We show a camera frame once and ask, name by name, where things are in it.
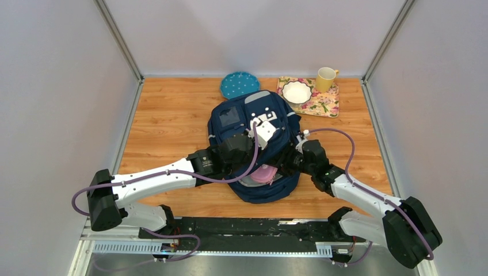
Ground pink cartoon pencil case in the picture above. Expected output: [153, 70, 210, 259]
[249, 164, 278, 186]

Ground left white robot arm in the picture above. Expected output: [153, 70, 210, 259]
[86, 134, 259, 239]

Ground navy blue student backpack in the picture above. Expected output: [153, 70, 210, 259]
[208, 90, 301, 204]

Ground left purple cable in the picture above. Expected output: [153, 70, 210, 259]
[71, 121, 261, 273]

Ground floral rectangular tray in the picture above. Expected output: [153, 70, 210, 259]
[276, 76, 339, 118]

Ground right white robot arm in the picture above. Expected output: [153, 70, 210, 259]
[279, 140, 443, 269]

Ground yellow ceramic mug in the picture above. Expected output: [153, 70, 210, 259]
[315, 67, 340, 93]

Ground blue polka dot plate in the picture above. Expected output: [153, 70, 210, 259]
[219, 71, 261, 99]

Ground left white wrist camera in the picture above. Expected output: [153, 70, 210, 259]
[248, 118, 277, 149]

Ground white scalloped bowl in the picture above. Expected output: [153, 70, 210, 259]
[281, 81, 312, 107]

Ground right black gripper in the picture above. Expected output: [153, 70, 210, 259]
[262, 142, 315, 178]

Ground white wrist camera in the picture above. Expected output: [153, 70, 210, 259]
[248, 118, 277, 149]
[295, 129, 310, 154]

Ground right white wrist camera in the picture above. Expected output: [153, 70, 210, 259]
[295, 129, 310, 154]

